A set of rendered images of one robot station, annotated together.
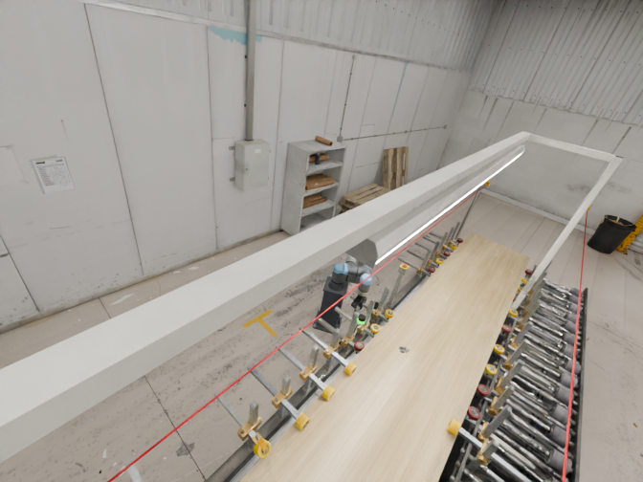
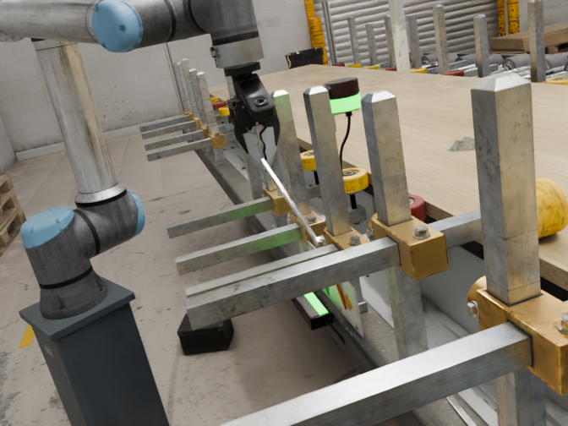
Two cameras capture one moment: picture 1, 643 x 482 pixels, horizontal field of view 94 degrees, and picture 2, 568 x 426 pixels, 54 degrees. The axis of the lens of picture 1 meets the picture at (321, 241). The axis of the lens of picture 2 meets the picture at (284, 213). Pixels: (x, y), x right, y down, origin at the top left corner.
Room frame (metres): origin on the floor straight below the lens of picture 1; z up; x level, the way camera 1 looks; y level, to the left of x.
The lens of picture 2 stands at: (1.09, 0.39, 1.26)
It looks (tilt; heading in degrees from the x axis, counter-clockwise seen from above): 19 degrees down; 313
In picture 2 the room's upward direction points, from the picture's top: 12 degrees counter-clockwise
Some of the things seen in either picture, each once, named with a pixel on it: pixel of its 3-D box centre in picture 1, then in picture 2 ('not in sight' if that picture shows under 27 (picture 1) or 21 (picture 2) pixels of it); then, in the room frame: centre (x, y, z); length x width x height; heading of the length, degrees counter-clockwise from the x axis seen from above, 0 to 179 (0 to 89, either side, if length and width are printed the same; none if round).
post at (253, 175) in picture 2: (395, 289); (245, 139); (2.30, -0.80, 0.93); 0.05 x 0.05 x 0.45; 55
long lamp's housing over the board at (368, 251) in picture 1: (476, 173); not in sight; (1.70, -0.79, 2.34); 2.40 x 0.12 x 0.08; 145
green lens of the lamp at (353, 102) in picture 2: not in sight; (343, 101); (1.65, -0.41, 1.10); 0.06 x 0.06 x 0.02
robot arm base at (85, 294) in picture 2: (337, 282); (70, 286); (2.58, -0.26, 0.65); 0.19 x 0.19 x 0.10
